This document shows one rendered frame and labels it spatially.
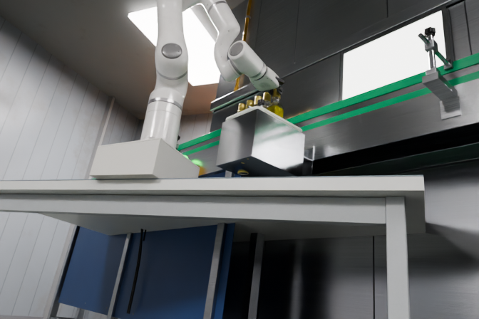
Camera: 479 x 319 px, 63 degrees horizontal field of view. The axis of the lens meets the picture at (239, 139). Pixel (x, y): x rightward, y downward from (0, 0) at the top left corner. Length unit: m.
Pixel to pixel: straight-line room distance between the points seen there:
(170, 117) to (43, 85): 3.69
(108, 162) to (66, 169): 3.80
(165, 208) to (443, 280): 0.80
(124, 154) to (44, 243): 3.76
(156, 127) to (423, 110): 0.80
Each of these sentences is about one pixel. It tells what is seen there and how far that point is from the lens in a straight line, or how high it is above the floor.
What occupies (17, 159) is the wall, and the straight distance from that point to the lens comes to 4.64.
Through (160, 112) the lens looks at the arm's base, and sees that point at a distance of 1.31.
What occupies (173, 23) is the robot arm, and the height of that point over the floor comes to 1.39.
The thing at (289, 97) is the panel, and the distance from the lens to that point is 1.83.
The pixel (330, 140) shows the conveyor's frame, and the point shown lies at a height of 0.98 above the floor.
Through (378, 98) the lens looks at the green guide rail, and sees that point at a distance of 1.30.
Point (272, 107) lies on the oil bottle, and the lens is 1.64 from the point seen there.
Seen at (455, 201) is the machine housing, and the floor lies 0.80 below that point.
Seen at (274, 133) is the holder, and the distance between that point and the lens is 1.20.
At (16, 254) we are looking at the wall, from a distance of 4.72.
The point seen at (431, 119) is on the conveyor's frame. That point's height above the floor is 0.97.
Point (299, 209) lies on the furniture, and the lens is 0.97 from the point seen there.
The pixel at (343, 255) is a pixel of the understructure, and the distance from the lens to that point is 1.43.
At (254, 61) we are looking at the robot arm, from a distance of 1.50.
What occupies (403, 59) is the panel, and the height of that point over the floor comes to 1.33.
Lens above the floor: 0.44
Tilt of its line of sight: 23 degrees up
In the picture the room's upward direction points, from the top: 8 degrees clockwise
